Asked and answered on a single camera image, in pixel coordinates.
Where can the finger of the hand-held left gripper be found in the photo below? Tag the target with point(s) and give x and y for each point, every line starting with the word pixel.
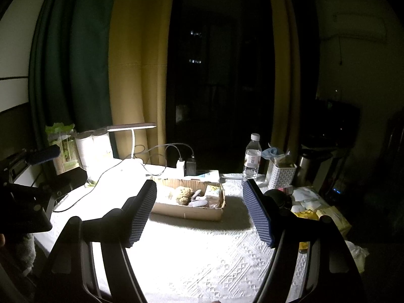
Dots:
pixel 44 154
pixel 69 180

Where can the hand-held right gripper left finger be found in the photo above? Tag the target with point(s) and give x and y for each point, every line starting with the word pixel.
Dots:
pixel 142 214

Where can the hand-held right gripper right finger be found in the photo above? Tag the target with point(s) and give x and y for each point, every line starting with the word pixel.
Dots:
pixel 258 214

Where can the cardboard box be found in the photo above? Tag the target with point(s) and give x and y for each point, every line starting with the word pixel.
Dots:
pixel 189 213

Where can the person's left forearm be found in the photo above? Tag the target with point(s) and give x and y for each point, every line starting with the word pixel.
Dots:
pixel 23 252

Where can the black round case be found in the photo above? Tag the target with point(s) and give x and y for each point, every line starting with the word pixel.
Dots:
pixel 277 198

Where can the green potted plant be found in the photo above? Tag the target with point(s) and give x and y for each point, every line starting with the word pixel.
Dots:
pixel 61 132

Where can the white can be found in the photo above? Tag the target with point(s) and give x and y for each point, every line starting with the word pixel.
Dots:
pixel 84 151

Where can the small red white box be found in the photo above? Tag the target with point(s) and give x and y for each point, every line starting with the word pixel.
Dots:
pixel 285 190

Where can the white plastic basket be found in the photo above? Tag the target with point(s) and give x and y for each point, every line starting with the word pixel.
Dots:
pixel 281 176

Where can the white paper rolls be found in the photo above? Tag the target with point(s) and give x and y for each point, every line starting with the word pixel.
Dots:
pixel 102 146

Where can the yellow wet wipes packet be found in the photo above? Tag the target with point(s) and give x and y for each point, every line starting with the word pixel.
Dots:
pixel 306 215

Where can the white tissue packet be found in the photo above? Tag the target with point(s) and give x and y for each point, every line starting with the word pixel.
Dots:
pixel 304 198

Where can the yellow print tissue pack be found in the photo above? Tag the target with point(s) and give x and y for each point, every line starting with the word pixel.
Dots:
pixel 213 191

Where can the clear water bottle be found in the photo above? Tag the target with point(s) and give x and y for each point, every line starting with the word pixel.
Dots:
pixel 252 159

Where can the grey knit sock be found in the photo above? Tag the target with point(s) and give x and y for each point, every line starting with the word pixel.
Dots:
pixel 195 193

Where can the packets in basket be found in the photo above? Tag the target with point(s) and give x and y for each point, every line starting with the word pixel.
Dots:
pixel 282 158

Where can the blue face mask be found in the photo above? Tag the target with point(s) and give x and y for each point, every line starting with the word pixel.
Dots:
pixel 270 153

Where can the white patterned tissue pack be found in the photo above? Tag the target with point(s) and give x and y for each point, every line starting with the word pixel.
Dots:
pixel 208 175

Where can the steel thermos flask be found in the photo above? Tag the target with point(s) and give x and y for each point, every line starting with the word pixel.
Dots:
pixel 305 165

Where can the black charger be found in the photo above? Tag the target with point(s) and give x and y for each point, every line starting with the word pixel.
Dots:
pixel 191 165

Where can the white textured tablecloth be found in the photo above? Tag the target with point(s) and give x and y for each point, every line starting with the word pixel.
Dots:
pixel 195 258

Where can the pale yellow tissue pack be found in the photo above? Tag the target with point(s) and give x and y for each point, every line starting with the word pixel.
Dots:
pixel 334 219

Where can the white desk lamp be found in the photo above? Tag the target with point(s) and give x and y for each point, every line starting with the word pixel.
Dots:
pixel 132 127

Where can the green curtain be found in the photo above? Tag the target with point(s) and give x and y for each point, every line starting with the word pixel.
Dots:
pixel 72 53

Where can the crumpled white plastic bag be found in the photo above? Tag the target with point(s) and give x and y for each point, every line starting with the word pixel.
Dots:
pixel 356 254

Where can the yellow curtain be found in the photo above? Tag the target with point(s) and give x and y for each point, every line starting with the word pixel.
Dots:
pixel 139 69
pixel 284 69

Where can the white air conditioner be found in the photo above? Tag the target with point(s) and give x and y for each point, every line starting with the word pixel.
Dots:
pixel 361 26

